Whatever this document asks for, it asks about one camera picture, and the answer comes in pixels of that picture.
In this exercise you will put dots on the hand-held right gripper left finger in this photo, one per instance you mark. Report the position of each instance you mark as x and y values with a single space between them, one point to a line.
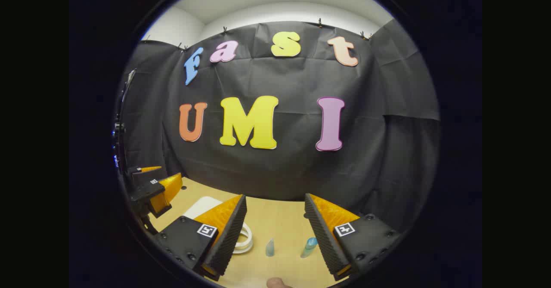
224 240

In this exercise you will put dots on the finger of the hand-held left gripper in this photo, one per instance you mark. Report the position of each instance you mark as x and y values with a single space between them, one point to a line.
144 175
146 192

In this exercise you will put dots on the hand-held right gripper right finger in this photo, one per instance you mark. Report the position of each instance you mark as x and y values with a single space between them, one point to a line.
327 240

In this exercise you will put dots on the blue green gradient bottle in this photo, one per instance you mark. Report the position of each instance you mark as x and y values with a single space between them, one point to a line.
308 248

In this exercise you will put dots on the white suitcase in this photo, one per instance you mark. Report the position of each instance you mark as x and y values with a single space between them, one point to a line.
202 206

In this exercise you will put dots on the black backdrop cloth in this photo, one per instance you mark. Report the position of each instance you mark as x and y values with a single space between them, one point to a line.
280 171

